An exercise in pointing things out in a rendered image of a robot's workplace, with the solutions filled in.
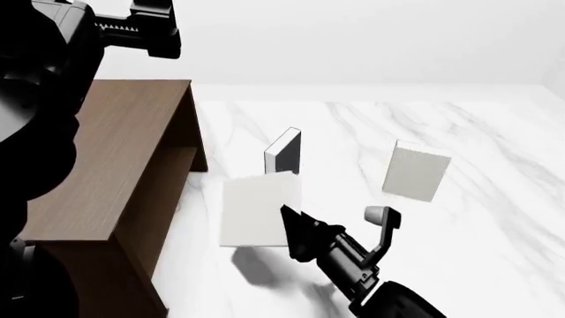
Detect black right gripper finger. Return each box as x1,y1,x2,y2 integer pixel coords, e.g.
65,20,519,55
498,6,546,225
362,204,403,268
279,203,346,263

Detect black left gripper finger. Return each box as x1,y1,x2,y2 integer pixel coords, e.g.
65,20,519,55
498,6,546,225
103,31,183,61
128,0,181,34

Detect large white book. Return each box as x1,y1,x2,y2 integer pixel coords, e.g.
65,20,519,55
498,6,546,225
218,170,304,249

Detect small grey-white book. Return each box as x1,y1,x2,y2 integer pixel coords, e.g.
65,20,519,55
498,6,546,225
380,139,453,204

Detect black book with white pages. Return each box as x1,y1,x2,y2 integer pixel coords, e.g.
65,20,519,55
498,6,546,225
263,126,305,177

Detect brown wooden cabinet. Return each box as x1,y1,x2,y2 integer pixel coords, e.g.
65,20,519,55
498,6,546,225
19,79,209,318

